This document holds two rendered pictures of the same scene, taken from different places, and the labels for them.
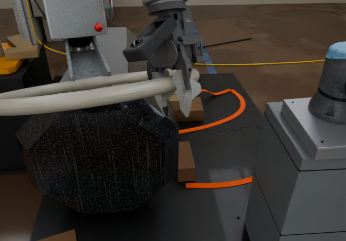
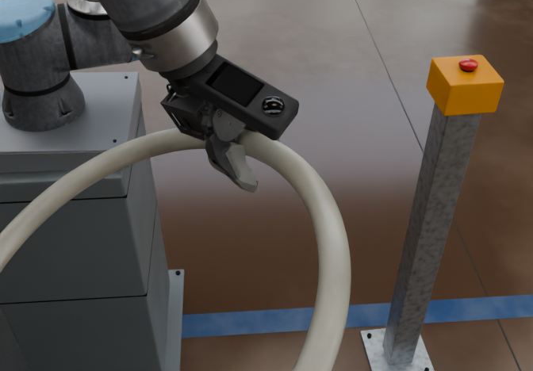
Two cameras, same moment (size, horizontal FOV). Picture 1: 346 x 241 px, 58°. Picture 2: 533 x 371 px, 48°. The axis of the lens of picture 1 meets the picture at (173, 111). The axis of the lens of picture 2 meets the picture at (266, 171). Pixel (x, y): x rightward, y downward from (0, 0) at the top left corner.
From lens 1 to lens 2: 0.79 m
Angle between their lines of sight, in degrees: 70
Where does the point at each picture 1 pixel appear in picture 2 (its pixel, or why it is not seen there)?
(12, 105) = (339, 327)
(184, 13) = not seen: hidden behind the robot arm
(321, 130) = (87, 133)
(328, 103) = (55, 99)
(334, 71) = (37, 51)
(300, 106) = (16, 138)
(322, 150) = not seen: hidden behind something
